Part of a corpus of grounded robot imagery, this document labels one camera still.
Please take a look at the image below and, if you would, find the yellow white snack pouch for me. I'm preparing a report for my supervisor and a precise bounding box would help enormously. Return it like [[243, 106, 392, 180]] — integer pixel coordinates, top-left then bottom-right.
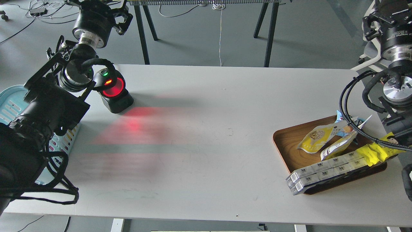
[[320, 125, 359, 160]]

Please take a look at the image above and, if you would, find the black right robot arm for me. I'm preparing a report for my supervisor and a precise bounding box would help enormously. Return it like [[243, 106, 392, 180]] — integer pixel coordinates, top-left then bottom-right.
[[362, 0, 412, 151]]

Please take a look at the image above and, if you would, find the light blue plastic basket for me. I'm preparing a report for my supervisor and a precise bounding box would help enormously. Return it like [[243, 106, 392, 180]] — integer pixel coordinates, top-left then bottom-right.
[[1, 85, 79, 188]]

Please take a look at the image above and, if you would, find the black barcode scanner red window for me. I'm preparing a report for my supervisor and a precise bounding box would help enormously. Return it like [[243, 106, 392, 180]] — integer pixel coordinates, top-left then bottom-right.
[[94, 68, 134, 113]]

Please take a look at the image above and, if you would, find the background black leg table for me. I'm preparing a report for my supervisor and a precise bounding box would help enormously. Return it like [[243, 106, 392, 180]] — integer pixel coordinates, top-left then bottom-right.
[[129, 0, 284, 68]]

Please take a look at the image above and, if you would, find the black power adapter floor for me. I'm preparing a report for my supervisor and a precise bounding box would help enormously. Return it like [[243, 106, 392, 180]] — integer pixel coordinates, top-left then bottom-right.
[[29, 7, 48, 17]]

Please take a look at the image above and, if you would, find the clear wrapped box row upper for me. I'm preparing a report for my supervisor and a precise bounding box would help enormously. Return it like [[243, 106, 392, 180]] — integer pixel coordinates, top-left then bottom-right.
[[298, 151, 363, 177]]

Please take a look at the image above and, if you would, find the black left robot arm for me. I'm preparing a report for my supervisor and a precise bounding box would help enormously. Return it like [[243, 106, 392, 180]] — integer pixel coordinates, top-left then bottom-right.
[[0, 0, 134, 212]]

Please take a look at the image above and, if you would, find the yellow cartoon snack pack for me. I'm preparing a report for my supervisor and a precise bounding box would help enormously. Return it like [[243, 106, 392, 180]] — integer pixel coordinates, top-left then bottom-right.
[[356, 142, 405, 167]]

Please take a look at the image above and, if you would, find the white hanging cord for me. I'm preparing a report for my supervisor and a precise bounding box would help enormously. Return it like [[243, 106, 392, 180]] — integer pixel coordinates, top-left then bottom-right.
[[212, 3, 226, 67]]

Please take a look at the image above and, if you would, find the brown wooden tray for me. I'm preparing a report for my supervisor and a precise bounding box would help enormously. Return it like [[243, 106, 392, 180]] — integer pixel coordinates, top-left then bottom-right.
[[273, 115, 388, 195]]

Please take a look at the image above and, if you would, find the yellow nut snack pouch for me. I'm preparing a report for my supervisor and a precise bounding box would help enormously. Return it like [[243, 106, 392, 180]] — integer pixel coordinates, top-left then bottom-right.
[[297, 123, 343, 154]]

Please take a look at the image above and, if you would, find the blue snack bag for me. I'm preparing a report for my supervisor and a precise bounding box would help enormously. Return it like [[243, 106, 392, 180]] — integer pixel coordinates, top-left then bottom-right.
[[335, 110, 363, 136]]

